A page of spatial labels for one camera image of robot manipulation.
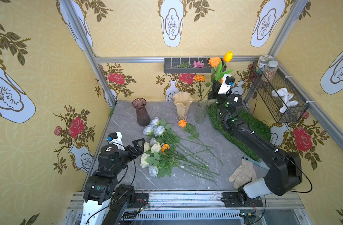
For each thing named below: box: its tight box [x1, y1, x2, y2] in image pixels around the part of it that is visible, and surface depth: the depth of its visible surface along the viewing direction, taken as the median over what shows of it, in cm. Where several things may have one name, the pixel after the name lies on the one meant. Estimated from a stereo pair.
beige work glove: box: [228, 158, 258, 189], surface depth 83 cm
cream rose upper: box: [150, 142, 162, 153], surface depth 85 cm
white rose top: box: [150, 116, 160, 127], surface depth 103 cm
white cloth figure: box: [271, 87, 299, 114], surface depth 73 cm
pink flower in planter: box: [192, 60, 205, 68], surface depth 90 cm
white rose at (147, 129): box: [142, 125, 155, 135], surface depth 100 cm
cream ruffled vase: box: [172, 90, 194, 122], surface depth 100 cm
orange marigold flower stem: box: [193, 74, 206, 108], surface depth 89 cm
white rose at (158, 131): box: [153, 125, 165, 137], surface depth 96 cm
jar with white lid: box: [260, 60, 279, 83], surface depth 82 cm
